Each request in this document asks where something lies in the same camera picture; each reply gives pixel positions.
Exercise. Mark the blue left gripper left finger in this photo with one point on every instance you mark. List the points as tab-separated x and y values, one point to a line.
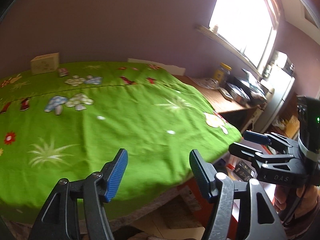
113	174

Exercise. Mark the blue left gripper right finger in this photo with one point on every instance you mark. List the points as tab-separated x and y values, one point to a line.
204	174

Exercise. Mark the red white small box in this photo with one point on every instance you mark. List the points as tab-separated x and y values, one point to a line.
62	72

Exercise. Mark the beige cardboard box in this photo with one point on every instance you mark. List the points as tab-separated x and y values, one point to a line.
44	63

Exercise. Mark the black gold box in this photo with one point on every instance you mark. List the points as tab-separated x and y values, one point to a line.
243	171

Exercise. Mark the person's right hand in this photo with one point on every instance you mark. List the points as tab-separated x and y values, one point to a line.
296	210

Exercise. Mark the orange storage box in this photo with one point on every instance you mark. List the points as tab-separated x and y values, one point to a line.
250	193

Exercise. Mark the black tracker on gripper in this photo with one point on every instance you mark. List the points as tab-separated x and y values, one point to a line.
308	116

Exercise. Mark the green mushroom bed sheet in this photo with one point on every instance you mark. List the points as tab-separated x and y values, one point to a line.
56	127

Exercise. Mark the wooden side desk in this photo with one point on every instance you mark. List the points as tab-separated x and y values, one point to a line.
215	98

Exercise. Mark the metal tray on desk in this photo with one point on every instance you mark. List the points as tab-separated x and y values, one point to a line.
237	94

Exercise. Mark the white refrigerator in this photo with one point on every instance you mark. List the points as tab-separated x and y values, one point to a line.
280	82

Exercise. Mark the plastic bag on desk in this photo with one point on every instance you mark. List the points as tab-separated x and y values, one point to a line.
207	83

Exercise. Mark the yellow lid jar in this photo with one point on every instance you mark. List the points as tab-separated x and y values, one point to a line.
221	74

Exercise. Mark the window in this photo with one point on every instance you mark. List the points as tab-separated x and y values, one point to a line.
246	28

